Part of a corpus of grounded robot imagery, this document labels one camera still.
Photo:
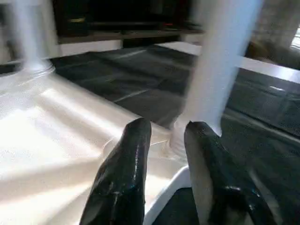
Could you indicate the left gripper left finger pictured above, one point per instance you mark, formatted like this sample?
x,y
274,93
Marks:
x,y
122,183

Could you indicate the white plastic table leg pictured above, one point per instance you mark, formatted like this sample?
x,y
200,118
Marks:
x,y
220,61
30,33

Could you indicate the black work mat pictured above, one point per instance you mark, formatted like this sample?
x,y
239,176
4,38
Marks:
x,y
140,79

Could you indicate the white plastic table top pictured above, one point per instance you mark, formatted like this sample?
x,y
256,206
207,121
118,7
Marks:
x,y
61,131

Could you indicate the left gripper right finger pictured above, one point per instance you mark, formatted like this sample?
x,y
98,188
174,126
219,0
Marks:
x,y
220,187

